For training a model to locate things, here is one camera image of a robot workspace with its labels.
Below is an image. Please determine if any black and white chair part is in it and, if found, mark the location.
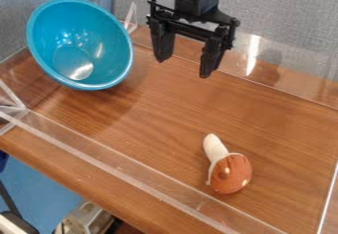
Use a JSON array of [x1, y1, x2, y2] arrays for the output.
[[0, 181, 40, 234]]

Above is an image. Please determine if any brown and white toy mushroom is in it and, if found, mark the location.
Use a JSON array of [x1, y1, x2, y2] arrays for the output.
[[203, 133, 253, 195]]

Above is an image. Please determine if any clear acrylic barrier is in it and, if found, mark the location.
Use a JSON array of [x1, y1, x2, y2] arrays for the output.
[[0, 1, 338, 234]]

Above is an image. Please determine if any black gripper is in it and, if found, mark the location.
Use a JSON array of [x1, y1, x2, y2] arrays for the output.
[[147, 0, 241, 78]]

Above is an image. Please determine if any blue plastic bowl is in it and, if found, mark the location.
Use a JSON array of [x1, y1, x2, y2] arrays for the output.
[[27, 0, 135, 91]]

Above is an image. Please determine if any grey box under table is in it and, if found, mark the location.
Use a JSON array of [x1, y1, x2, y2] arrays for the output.
[[54, 201, 115, 234]]

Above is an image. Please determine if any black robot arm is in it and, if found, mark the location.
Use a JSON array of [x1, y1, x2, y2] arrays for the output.
[[147, 0, 241, 78]]

